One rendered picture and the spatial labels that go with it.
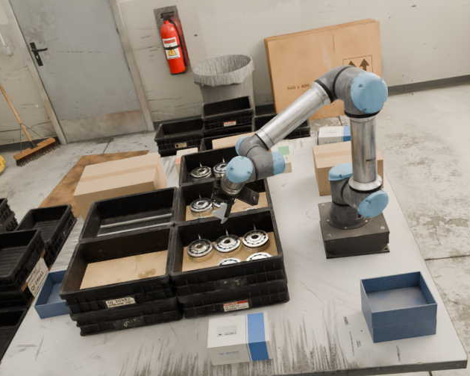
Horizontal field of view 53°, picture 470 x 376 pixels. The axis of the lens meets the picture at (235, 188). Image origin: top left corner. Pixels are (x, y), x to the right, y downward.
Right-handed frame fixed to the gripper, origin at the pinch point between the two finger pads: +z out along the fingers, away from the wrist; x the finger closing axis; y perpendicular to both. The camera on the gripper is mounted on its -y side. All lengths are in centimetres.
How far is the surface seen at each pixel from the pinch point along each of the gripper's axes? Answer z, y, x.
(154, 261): 23.5, 21.6, 20.8
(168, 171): 92, 25, -47
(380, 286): -16, -54, 23
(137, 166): 65, 40, -35
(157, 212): 46, 25, -6
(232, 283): 0.3, -6.5, 28.2
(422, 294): -21, -66, 25
